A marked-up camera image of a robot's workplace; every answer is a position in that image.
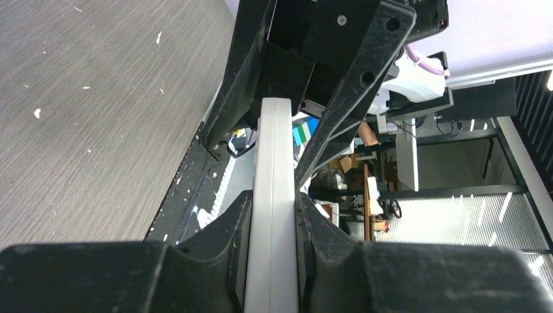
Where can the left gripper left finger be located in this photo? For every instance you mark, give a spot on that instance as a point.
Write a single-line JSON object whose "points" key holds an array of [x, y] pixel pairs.
{"points": [[205, 273]]}

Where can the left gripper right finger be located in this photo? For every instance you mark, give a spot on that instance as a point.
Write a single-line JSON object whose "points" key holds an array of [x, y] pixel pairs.
{"points": [[336, 273]]}

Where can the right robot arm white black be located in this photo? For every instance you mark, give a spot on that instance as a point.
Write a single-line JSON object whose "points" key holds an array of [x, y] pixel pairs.
{"points": [[404, 129]]}

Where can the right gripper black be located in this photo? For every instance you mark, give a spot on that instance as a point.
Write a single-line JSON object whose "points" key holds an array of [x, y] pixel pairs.
{"points": [[349, 56]]}

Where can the stacked blue green toy bricks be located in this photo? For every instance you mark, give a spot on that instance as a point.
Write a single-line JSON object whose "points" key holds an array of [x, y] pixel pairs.
{"points": [[303, 129]]}

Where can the white remote with dark buttons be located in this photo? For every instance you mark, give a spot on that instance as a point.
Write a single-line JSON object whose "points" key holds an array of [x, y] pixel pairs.
{"points": [[271, 282]]}

